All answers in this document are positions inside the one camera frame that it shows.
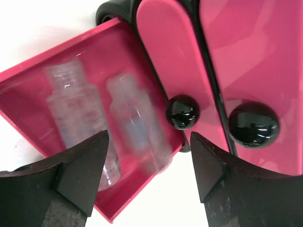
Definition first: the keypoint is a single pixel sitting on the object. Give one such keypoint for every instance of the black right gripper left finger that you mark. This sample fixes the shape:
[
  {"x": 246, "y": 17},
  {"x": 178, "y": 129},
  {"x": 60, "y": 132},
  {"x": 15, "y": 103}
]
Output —
[{"x": 58, "y": 191}]

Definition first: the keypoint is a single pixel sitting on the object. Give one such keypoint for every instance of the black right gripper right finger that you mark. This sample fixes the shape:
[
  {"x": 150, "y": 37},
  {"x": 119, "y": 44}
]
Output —
[{"x": 236, "y": 193}]

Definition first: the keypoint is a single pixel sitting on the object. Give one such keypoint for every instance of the clear bottle with barcode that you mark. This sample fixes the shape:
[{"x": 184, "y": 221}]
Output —
[{"x": 75, "y": 103}]

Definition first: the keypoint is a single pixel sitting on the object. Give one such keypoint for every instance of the small clear bottle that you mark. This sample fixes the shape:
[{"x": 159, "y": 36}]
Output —
[{"x": 138, "y": 123}]

